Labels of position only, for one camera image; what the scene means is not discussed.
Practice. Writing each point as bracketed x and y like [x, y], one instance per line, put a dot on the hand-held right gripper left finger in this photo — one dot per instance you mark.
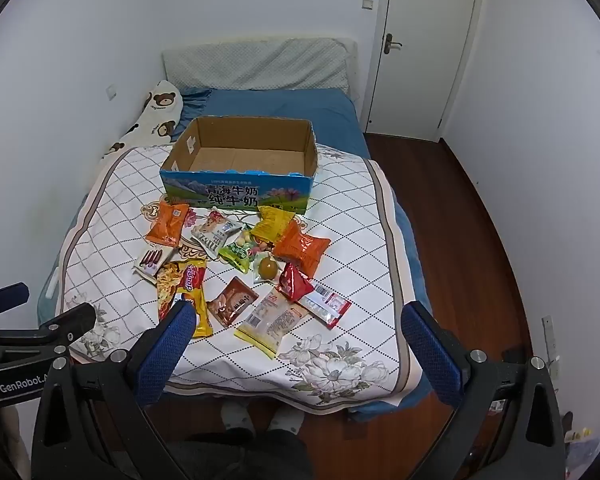
[164, 355]

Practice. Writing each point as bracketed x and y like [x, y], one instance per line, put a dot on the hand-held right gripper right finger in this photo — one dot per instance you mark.
[430, 355]

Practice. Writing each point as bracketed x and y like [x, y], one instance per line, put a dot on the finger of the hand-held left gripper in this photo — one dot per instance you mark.
[5, 299]
[72, 322]

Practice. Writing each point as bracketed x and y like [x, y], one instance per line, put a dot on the gold noodle snack packet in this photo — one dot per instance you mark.
[169, 285]

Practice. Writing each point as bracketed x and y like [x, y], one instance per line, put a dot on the yellow and red snack bar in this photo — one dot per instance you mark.
[196, 285]

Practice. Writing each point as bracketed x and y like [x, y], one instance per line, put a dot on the brown snack packet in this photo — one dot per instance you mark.
[232, 303]

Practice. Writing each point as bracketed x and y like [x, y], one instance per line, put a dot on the cream packet with dark sticks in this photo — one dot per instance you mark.
[152, 262]

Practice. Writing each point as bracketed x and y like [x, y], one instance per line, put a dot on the clear bread packet yellow edge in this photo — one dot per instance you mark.
[270, 321]

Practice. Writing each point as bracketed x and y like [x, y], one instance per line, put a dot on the red and white snack packet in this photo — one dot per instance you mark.
[326, 306]

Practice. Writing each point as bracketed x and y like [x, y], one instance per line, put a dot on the green candy packet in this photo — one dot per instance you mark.
[237, 252]

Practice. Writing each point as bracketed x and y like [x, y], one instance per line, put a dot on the white snack packet dark print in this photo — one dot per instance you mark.
[212, 232]

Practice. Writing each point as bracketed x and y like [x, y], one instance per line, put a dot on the small orange snack packet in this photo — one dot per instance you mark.
[169, 222]

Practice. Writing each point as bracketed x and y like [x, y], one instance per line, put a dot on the brown egg packet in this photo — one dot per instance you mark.
[266, 268]

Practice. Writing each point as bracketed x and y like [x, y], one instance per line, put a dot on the red triangular snack packet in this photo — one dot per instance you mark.
[292, 284]

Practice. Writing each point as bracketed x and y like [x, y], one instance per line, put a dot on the large orange snack packet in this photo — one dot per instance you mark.
[300, 249]

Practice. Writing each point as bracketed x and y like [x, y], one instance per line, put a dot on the yellow snack packet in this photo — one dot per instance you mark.
[275, 222]

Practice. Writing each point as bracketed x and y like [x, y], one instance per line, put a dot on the cardboard box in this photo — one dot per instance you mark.
[250, 160]

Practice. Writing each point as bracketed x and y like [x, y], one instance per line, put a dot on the person's left foot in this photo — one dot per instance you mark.
[237, 417]

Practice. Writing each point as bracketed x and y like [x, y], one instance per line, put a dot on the person's foot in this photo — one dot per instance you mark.
[237, 417]
[285, 420]

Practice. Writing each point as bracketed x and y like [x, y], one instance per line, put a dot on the person's dark trousers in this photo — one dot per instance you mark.
[240, 457]

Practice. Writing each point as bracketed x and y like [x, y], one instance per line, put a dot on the person's right foot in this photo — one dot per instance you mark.
[285, 420]

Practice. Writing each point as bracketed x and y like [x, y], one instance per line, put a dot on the pile of clutter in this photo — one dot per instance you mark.
[582, 442]

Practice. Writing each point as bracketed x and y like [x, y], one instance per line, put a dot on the bear print pillow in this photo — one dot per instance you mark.
[152, 115]

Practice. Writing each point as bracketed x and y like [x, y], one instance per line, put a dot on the blue bed sheet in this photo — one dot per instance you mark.
[280, 105]

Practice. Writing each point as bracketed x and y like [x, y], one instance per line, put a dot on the grey headboard cushion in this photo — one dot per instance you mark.
[260, 67]

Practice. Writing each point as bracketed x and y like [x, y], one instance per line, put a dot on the white door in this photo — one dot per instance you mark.
[420, 45]

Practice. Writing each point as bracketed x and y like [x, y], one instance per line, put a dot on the white wall socket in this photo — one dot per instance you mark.
[111, 91]

